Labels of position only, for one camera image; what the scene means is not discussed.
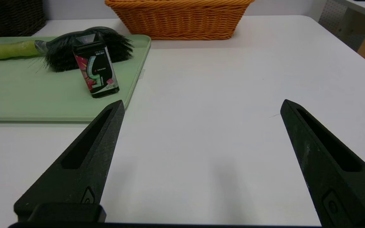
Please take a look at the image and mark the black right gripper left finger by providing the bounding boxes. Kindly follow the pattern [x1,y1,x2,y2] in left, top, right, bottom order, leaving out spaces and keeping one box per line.
[14,100,125,224]

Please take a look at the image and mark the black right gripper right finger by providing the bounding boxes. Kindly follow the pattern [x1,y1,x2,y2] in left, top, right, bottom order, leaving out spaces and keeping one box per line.
[280,99,365,228]

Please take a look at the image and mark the black red gum box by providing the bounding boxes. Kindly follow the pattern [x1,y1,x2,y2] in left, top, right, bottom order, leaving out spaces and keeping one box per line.
[72,33,120,98]

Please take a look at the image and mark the black brush green handle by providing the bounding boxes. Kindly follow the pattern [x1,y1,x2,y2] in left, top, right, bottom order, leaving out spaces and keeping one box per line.
[0,27,134,73]

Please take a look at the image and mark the dark brown wicker basket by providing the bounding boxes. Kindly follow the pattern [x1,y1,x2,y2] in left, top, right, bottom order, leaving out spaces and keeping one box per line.
[0,0,47,41]

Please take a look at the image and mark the orange wicker basket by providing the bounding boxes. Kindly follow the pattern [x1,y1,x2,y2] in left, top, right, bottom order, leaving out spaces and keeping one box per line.
[105,0,255,40]

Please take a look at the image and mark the light green plastic tray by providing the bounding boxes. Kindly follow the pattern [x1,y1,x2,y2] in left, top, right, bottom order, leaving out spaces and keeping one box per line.
[0,34,151,122]

